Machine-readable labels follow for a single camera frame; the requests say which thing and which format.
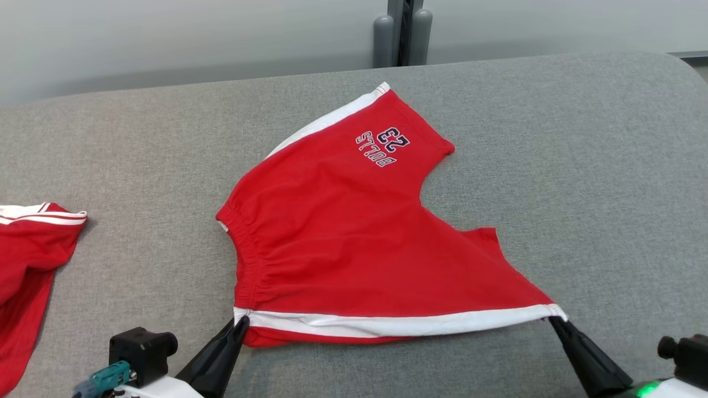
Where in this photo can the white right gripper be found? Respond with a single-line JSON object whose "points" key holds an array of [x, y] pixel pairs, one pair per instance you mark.
{"points": [[664, 389]]}

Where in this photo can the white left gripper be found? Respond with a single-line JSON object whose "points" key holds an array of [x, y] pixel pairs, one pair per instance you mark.
{"points": [[160, 389]]}

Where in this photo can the red shorts with white stripe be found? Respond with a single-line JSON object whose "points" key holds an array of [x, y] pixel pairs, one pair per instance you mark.
{"points": [[343, 237]]}

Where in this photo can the red and white jersey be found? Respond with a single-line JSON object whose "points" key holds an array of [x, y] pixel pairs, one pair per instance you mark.
{"points": [[27, 260]]}

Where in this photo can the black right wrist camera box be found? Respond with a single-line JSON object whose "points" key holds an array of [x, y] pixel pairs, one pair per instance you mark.
{"points": [[691, 359]]}

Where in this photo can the grey floor rail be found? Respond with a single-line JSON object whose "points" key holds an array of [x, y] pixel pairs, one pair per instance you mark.
{"points": [[691, 56]]}

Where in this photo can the grey metal partition post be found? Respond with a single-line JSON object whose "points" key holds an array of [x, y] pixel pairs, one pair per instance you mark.
{"points": [[420, 36], [383, 41]]}

